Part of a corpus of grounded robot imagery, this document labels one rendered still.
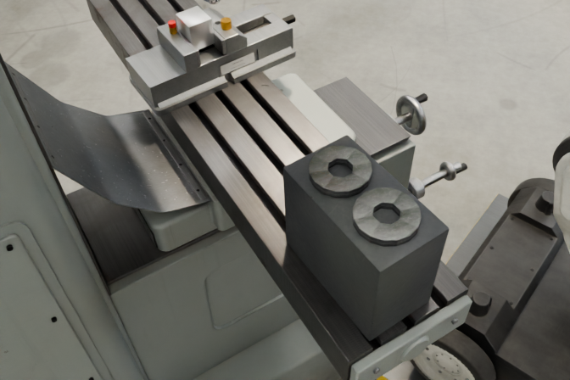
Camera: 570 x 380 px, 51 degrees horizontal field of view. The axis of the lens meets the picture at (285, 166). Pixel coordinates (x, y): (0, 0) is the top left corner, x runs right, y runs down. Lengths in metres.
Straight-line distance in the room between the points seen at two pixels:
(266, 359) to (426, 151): 1.18
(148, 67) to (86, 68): 1.82
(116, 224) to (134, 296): 0.16
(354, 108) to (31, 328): 0.89
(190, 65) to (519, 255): 0.86
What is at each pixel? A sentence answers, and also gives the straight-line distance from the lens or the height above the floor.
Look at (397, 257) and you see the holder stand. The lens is 0.78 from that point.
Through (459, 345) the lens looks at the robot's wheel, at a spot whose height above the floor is 0.60.
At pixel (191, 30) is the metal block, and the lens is 1.25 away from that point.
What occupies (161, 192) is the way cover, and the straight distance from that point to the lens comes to 1.19.
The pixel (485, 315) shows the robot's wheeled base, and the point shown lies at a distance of 1.38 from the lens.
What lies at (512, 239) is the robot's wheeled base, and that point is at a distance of 1.54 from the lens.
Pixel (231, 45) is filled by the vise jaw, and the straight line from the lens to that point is 1.27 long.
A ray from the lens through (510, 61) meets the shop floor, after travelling 3.07.
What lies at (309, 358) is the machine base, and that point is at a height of 0.20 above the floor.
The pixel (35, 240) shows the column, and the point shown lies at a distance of 1.03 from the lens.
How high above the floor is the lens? 1.77
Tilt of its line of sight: 47 degrees down
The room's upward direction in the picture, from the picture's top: 3 degrees counter-clockwise
